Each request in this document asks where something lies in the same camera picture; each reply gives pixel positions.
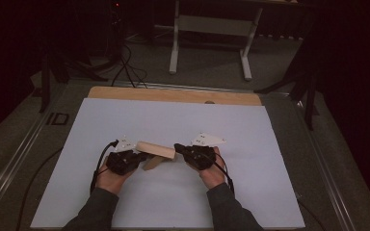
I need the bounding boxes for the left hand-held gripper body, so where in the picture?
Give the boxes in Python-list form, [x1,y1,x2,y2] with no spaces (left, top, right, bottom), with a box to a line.
[105,135,144,176]

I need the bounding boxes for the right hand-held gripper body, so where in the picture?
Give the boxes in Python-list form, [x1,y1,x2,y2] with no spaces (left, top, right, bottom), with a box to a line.
[182,131,227,171]

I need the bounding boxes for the wooden picture frame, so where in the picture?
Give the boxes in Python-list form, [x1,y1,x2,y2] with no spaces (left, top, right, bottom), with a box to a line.
[135,141,178,171]

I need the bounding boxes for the person's left hand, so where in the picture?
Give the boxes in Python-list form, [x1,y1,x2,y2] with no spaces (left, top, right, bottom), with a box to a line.
[94,158,137,197]

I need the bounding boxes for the person's right hand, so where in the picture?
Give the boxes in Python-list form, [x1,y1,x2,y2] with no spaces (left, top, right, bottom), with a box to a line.
[198,146,229,191]

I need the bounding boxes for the white table mat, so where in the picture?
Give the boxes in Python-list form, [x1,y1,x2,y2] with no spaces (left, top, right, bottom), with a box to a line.
[30,97,306,230]

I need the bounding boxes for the black floor socket box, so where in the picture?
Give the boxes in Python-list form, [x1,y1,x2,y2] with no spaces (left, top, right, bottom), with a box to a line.
[45,112,70,126]

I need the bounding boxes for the black metal stand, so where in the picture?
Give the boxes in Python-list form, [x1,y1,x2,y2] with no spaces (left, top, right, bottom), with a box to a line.
[254,61,321,131]

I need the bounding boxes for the black rack with red light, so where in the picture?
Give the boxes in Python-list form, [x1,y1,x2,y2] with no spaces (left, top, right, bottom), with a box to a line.
[104,0,125,66]

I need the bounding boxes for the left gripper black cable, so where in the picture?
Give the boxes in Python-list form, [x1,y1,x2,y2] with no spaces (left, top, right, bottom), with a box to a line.
[89,139,120,195]

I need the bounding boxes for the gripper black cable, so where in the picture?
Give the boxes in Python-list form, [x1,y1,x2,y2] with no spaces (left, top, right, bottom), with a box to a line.
[212,153,236,195]
[89,139,120,195]

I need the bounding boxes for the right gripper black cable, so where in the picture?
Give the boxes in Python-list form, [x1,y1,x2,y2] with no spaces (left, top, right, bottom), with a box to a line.
[212,153,236,195]

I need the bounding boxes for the metal floor rail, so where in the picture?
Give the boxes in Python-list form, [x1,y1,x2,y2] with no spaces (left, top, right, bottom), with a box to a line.
[293,95,358,231]
[0,84,66,222]
[66,79,292,96]

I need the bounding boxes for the black floor cables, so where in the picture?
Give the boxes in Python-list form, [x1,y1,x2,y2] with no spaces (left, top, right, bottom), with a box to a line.
[110,42,149,90]

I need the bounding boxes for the black floor cable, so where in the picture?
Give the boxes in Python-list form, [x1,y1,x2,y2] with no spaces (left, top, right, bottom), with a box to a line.
[14,146,65,231]
[296,197,328,231]

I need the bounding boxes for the white metal desk frame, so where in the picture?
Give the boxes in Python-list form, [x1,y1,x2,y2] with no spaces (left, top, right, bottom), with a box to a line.
[168,0,265,82]

